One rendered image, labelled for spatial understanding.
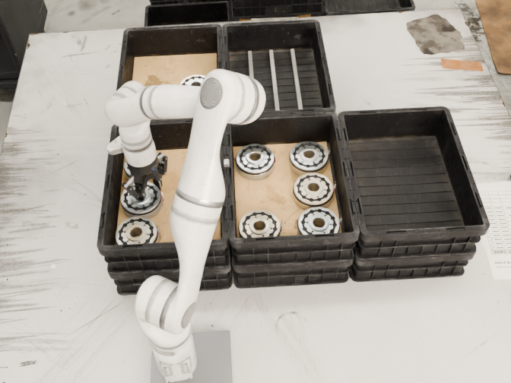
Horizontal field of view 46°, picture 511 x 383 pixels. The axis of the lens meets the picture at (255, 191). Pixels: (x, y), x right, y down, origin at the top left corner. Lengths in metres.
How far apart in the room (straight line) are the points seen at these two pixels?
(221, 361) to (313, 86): 0.86
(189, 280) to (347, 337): 0.52
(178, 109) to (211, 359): 0.60
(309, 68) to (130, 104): 0.79
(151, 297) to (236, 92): 0.42
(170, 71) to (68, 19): 1.81
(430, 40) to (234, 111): 1.32
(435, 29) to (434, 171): 0.78
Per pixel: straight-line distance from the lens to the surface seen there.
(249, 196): 1.55
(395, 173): 1.63
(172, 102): 1.18
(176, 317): 1.15
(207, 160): 1.06
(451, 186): 1.64
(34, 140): 1.99
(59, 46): 2.30
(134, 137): 1.36
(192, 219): 1.08
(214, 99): 1.04
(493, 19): 3.68
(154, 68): 1.92
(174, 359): 1.33
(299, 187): 1.53
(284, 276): 1.52
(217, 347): 1.46
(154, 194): 1.54
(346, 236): 1.39
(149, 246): 1.37
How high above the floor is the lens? 2.07
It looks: 53 degrees down
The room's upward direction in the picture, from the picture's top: 1 degrees counter-clockwise
